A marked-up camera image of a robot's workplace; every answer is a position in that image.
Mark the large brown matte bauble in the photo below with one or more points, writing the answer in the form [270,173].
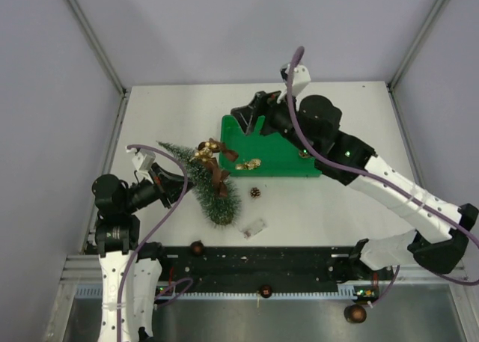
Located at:
[197,248]

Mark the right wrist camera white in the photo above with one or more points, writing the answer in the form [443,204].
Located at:
[301,78]

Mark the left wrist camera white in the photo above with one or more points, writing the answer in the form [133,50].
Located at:
[142,159]

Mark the left aluminium frame post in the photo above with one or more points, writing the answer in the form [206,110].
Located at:
[95,44]

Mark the aluminium frame post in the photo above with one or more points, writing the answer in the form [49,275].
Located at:
[419,40]
[95,44]

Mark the clear battery box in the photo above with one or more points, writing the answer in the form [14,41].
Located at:
[253,228]

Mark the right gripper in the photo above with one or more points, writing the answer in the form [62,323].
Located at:
[248,117]

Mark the brown ribbon pine cone decoration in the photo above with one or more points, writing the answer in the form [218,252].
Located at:
[206,155]

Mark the small brown shiny bauble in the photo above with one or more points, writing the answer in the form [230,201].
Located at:
[265,291]

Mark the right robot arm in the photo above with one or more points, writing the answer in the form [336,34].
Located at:
[440,231]

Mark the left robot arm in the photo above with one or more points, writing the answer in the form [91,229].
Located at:
[130,269]

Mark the white cable duct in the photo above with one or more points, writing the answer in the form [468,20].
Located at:
[343,292]

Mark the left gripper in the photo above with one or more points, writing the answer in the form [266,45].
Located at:
[171,187]

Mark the small green christmas tree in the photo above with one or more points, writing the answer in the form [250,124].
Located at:
[220,210]

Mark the gold ribbed ornament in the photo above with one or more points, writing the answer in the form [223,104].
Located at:
[253,164]

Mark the right aluminium frame post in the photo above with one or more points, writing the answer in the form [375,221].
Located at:
[419,40]

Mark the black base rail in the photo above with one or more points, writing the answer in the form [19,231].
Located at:
[285,269]

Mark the green plastic tray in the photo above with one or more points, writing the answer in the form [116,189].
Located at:
[278,158]

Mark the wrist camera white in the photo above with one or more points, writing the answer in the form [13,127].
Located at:
[301,78]
[142,159]

